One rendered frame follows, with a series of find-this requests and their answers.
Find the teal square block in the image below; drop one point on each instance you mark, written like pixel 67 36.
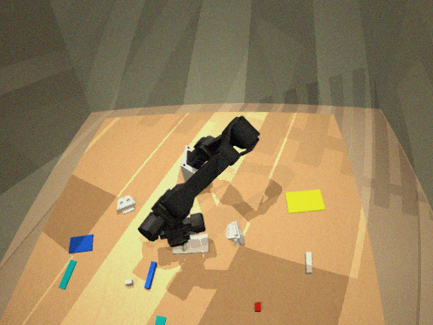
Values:
pixel 160 320

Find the blue rectangular bar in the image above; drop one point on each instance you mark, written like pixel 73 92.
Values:
pixel 151 274

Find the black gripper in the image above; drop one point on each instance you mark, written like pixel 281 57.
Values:
pixel 194 224

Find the teal flat bar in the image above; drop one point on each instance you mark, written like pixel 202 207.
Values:
pixel 68 273

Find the yellow flat plate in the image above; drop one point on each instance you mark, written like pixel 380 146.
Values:
pixel 303 201

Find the blue flat plate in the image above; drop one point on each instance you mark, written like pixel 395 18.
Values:
pixel 81 244

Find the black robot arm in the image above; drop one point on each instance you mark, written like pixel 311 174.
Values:
pixel 176 203

